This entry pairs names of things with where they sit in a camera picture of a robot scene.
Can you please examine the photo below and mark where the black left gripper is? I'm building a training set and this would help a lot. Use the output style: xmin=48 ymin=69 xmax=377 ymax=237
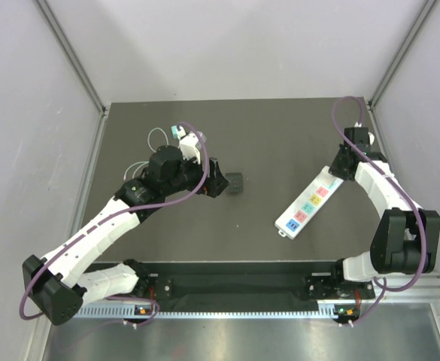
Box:
xmin=162 ymin=150 xmax=229 ymax=199

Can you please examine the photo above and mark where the black cube adapter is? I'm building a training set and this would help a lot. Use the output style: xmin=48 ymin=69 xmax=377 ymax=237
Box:
xmin=224 ymin=172 xmax=244 ymax=195

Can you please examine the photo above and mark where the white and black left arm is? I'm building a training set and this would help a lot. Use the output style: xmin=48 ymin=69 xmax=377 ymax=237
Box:
xmin=19 ymin=145 xmax=229 ymax=326

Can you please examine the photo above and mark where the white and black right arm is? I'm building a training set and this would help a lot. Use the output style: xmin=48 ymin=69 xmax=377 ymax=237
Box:
xmin=329 ymin=126 xmax=440 ymax=298

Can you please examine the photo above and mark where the teal charger plug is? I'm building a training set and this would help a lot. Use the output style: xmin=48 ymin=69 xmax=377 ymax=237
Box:
xmin=171 ymin=125 xmax=185 ymax=140

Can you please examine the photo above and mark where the white power strip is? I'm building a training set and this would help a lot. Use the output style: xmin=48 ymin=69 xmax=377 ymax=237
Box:
xmin=275 ymin=166 xmax=344 ymax=240

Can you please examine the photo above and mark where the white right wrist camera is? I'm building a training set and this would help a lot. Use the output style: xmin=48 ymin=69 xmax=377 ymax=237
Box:
xmin=368 ymin=132 xmax=375 ymax=145

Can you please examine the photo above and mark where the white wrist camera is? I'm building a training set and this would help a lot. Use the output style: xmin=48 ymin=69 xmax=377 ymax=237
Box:
xmin=176 ymin=127 xmax=202 ymax=165
xmin=368 ymin=132 xmax=375 ymax=145

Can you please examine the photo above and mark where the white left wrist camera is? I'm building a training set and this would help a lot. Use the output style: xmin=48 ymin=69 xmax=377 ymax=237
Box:
xmin=176 ymin=127 xmax=202 ymax=165

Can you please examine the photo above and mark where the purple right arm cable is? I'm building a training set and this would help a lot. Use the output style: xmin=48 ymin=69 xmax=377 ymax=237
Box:
xmin=330 ymin=95 xmax=431 ymax=326

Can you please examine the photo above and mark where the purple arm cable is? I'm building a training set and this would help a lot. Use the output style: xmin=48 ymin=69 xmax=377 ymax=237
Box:
xmin=330 ymin=95 xmax=431 ymax=326
xmin=18 ymin=120 xmax=211 ymax=327

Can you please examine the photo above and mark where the thin white charger cable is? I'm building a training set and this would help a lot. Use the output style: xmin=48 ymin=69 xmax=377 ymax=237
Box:
xmin=123 ymin=126 xmax=171 ymax=181

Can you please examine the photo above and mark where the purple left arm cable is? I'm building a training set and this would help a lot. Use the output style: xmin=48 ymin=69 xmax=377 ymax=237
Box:
xmin=18 ymin=120 xmax=211 ymax=327

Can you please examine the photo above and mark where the aluminium rail right front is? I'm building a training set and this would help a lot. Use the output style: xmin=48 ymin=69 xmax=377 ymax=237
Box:
xmin=373 ymin=272 xmax=440 ymax=303

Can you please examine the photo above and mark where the aluminium frame post right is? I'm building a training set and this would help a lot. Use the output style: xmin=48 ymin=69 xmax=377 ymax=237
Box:
xmin=368 ymin=0 xmax=439 ymax=111

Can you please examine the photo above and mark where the aluminium frame post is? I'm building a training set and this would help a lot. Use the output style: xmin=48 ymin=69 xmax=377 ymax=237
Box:
xmin=32 ymin=0 xmax=107 ymax=116
xmin=368 ymin=0 xmax=439 ymax=111

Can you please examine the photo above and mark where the slotted grey cable duct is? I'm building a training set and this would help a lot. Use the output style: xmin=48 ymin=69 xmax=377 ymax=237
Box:
xmin=74 ymin=301 xmax=358 ymax=320

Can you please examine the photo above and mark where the aluminium frame post left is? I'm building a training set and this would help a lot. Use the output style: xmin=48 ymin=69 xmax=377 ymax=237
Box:
xmin=32 ymin=0 xmax=107 ymax=116

